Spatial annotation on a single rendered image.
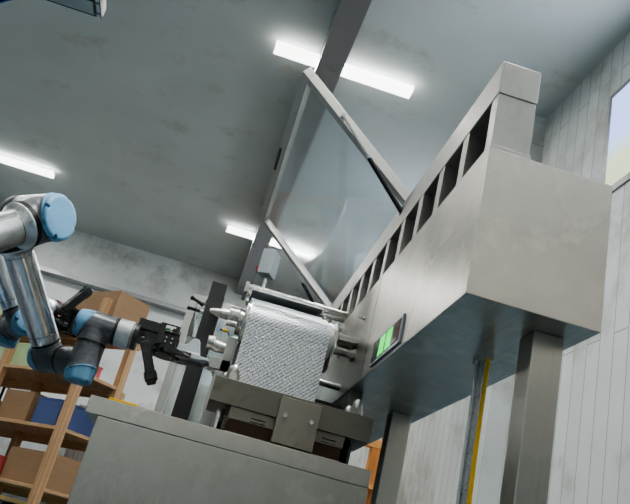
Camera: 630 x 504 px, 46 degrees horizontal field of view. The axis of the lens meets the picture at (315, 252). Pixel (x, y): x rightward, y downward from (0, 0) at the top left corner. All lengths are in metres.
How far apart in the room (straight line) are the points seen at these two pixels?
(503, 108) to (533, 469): 0.67
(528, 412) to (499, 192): 0.39
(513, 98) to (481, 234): 0.32
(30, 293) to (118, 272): 9.53
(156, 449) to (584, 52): 4.86
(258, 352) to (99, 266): 9.62
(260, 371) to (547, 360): 0.89
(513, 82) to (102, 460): 1.17
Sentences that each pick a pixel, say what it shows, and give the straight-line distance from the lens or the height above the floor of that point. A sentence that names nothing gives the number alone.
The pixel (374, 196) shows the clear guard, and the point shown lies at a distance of 2.28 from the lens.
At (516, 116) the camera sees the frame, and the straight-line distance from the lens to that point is 1.50.
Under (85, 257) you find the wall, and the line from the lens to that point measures 11.65.
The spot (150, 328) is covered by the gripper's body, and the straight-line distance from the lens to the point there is 2.02.
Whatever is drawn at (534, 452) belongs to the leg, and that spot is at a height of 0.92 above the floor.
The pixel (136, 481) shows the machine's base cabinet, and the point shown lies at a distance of 1.71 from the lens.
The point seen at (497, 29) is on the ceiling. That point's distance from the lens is 5.83.
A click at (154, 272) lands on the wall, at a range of 11.53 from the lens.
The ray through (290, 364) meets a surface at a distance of 2.04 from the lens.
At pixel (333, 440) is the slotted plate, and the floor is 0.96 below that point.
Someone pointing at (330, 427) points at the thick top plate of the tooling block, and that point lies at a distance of 1.82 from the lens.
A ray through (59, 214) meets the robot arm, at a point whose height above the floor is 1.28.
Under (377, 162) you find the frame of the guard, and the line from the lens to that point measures 2.16.
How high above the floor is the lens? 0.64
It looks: 23 degrees up
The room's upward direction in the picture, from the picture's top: 14 degrees clockwise
